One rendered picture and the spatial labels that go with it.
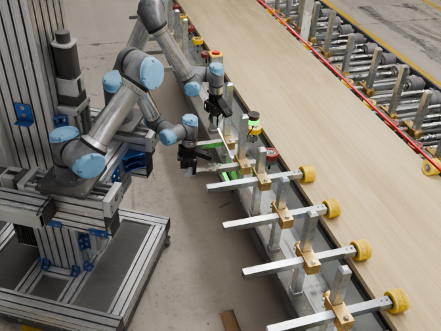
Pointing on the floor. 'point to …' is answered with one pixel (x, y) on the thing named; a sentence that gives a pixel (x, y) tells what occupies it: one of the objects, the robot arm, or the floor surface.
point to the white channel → (306, 20)
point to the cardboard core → (230, 321)
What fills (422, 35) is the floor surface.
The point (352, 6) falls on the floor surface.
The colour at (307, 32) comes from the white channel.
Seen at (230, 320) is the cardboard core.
